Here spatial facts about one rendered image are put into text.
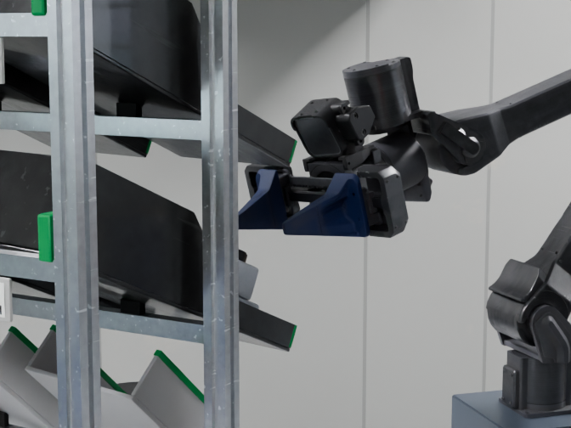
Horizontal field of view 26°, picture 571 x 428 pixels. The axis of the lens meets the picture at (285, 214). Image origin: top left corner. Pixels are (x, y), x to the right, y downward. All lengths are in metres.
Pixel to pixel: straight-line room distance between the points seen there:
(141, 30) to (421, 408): 3.06
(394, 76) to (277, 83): 2.37
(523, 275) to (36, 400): 0.53
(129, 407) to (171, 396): 0.03
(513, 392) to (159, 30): 0.61
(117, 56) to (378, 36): 2.78
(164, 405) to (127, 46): 0.28
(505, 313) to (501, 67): 2.54
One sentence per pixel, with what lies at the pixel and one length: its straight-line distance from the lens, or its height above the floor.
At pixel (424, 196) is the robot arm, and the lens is 1.24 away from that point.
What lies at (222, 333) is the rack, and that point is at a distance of 0.96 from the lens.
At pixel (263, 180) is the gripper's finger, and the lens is 1.18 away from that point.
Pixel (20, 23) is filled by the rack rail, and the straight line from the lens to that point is 0.83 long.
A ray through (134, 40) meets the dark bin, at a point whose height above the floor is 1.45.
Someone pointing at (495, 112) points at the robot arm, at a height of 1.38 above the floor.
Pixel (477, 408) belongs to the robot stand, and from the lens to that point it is 1.36.
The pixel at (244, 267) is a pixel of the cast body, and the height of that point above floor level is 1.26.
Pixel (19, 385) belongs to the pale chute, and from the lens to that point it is 1.07.
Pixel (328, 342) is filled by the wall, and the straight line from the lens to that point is 3.72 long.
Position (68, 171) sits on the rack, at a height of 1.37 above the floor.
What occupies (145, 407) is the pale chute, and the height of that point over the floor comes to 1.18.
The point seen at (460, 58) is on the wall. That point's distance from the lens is 3.76.
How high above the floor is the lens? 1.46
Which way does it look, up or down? 9 degrees down
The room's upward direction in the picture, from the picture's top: straight up
